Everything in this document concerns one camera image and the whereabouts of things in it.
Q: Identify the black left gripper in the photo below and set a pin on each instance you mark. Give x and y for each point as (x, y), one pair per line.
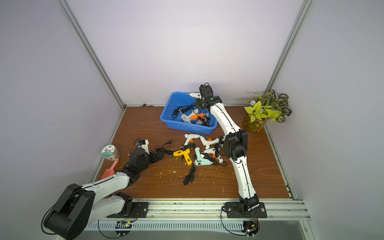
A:
(160, 156)

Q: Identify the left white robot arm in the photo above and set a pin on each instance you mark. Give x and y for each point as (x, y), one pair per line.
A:
(80, 206)

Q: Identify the pink plastic scoop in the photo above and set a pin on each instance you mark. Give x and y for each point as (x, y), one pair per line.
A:
(110, 172)

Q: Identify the small white red glue gun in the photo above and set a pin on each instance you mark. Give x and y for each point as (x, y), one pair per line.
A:
(215, 154)

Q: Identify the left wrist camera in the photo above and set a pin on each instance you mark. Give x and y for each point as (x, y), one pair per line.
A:
(143, 145)

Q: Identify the large white glue gun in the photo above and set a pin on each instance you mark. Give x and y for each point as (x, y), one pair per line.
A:
(187, 118)

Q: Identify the potted green plant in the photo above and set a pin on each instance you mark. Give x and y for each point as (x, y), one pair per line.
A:
(269, 107)

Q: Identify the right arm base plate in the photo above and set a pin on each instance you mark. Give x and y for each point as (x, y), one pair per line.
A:
(234, 210)

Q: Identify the yellow glue gun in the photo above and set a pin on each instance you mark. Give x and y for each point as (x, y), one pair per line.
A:
(185, 154)

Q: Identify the mint glue gun centre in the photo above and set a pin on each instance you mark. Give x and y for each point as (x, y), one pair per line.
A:
(200, 161)

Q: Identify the white orange glue gun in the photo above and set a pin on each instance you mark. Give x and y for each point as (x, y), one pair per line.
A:
(208, 143)

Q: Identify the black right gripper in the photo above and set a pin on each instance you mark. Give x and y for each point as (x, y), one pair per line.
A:
(199, 104)

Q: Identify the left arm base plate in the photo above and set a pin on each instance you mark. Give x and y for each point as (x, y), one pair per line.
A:
(132, 210)

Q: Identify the blue plastic storage box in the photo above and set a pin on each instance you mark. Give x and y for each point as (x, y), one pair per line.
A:
(172, 117)

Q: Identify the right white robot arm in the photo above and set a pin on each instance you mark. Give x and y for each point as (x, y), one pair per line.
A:
(235, 145)

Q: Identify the glass jar floral lid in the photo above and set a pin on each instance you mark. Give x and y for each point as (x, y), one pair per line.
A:
(111, 153)

